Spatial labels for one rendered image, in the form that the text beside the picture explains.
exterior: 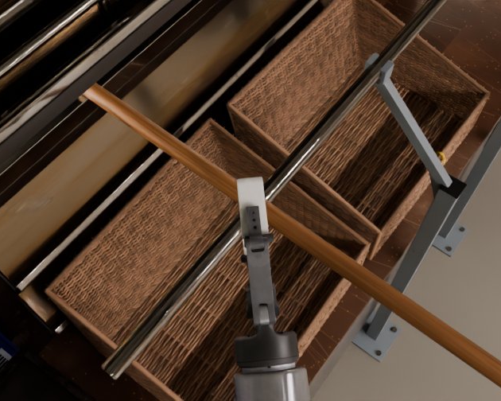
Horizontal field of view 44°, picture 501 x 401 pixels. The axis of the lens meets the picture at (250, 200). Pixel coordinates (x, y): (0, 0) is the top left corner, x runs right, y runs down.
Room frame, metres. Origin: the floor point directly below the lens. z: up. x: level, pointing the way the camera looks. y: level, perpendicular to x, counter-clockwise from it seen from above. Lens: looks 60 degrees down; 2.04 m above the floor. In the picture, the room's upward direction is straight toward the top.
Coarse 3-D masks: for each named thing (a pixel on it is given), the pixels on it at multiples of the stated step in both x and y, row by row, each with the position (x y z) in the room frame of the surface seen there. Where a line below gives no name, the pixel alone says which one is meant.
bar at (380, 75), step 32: (416, 32) 0.88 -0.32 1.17; (384, 64) 0.79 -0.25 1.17; (352, 96) 0.71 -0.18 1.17; (384, 96) 0.77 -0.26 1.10; (320, 128) 0.64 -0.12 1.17; (416, 128) 0.73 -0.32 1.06; (288, 160) 0.58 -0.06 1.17; (480, 160) 1.03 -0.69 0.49; (448, 192) 0.65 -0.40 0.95; (448, 224) 1.02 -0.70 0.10; (416, 256) 0.64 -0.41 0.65; (192, 288) 0.35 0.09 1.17; (160, 320) 0.30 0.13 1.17; (384, 320) 0.64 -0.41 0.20; (128, 352) 0.25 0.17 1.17; (384, 352) 0.59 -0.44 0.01
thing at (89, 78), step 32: (64, 0) 0.72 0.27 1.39; (128, 0) 0.70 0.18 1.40; (32, 32) 0.65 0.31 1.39; (64, 32) 0.64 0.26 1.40; (96, 32) 0.64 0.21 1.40; (32, 64) 0.58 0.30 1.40; (96, 64) 0.57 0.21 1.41; (0, 96) 0.52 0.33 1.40; (64, 96) 0.52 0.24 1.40; (32, 128) 0.47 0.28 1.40; (0, 160) 0.43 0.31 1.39
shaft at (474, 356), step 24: (96, 96) 0.69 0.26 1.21; (120, 120) 0.65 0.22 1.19; (144, 120) 0.63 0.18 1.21; (168, 144) 0.59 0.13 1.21; (192, 168) 0.55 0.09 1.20; (216, 168) 0.54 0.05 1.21; (288, 216) 0.45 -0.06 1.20; (312, 240) 0.41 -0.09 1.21; (336, 264) 0.38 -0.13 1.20; (360, 288) 0.34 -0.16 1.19; (384, 288) 0.34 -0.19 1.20; (408, 312) 0.30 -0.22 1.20; (432, 336) 0.27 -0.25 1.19; (456, 336) 0.27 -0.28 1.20; (480, 360) 0.23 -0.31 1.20
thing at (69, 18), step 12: (84, 0) 0.64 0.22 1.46; (96, 0) 0.64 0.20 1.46; (108, 0) 0.66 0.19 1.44; (72, 12) 0.61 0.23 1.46; (84, 12) 0.63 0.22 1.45; (108, 12) 0.65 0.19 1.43; (60, 24) 0.60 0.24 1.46; (108, 24) 0.65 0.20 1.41; (36, 36) 0.57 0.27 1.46; (48, 36) 0.58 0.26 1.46; (24, 48) 0.55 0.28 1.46; (36, 48) 0.56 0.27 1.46; (12, 60) 0.53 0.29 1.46; (0, 72) 0.51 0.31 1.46; (0, 108) 0.49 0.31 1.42
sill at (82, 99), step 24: (192, 0) 0.95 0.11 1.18; (216, 0) 0.99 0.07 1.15; (168, 24) 0.88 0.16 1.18; (144, 48) 0.82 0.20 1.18; (120, 72) 0.77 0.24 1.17; (72, 120) 0.67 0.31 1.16; (24, 144) 0.61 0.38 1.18; (48, 144) 0.62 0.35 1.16; (0, 168) 0.56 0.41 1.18; (24, 168) 0.58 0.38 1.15; (0, 192) 0.53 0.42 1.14
